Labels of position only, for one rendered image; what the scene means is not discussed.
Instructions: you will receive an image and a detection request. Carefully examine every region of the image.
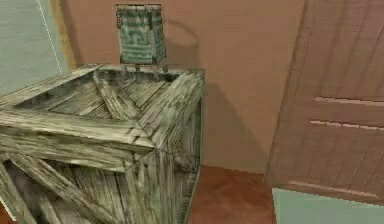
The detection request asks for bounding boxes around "green patterned square vessel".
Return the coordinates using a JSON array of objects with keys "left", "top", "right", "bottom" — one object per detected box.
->
[{"left": 115, "top": 3, "right": 169, "bottom": 74}]

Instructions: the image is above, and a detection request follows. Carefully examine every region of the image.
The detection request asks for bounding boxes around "weathered grey wooden crate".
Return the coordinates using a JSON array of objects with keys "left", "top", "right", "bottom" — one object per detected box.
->
[{"left": 0, "top": 63, "right": 206, "bottom": 224}]

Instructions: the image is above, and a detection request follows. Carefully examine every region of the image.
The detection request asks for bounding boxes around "brown wooden room door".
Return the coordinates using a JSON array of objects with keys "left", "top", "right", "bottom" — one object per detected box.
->
[{"left": 265, "top": 0, "right": 384, "bottom": 206}]

